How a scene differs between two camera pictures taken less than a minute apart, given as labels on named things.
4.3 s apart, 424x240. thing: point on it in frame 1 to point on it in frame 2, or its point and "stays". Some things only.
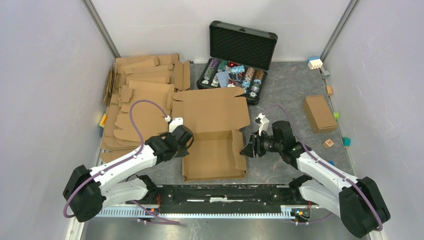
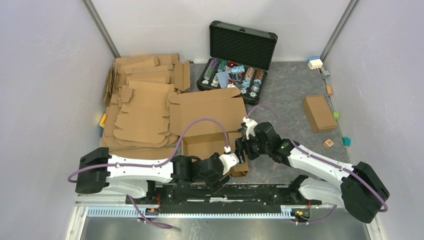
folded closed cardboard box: x=319 y=114 stays
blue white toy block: x=314 y=62 stays
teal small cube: x=346 y=141 stays
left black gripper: x=183 y=152 to x=213 y=184
